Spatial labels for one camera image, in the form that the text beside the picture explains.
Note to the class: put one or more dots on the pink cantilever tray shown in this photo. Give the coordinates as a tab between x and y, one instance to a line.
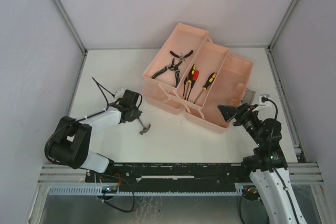
167	70
210	59

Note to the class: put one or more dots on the yellow black screwdriver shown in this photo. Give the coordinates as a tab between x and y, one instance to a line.
189	78
208	82

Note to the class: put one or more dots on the red black screwdriver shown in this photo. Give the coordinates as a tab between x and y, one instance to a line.
194	79

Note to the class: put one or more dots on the aluminium frame rail front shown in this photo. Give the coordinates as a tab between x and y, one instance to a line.
300	173

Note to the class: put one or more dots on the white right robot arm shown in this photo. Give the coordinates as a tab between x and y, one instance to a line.
267	168

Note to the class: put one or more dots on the black handled pliers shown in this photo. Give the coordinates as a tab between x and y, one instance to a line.
182	57

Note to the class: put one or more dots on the grey slotted cable duct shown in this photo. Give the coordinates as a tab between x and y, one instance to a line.
98	190

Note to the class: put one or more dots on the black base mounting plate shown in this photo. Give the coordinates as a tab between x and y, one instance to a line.
173	176

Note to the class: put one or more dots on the left aluminium corner post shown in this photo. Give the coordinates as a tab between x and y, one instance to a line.
69	25

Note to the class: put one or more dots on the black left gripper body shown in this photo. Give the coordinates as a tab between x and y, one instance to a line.
134	115

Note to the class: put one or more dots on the black claw hammer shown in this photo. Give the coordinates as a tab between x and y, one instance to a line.
145	127

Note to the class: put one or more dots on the pink middle cantilever tray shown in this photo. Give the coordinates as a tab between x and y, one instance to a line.
210	59

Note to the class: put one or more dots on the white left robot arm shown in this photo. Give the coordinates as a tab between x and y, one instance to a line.
69	145

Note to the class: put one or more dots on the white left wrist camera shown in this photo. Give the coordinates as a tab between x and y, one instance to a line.
119	93

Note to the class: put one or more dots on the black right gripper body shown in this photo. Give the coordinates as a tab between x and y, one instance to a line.
239	114

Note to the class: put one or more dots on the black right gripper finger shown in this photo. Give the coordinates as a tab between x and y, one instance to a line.
229	117
227	110

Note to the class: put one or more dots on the pink upper cantilever tray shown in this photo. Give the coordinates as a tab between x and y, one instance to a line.
167	70

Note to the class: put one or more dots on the beige tool box latch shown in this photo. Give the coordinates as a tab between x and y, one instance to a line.
248	96

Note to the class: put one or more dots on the aluminium corner post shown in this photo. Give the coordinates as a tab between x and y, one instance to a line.
283	23
69	25

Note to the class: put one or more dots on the right aluminium corner post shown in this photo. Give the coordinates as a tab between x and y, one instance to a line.
283	23

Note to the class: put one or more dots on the pink translucent tool box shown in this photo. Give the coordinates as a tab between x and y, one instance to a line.
228	89

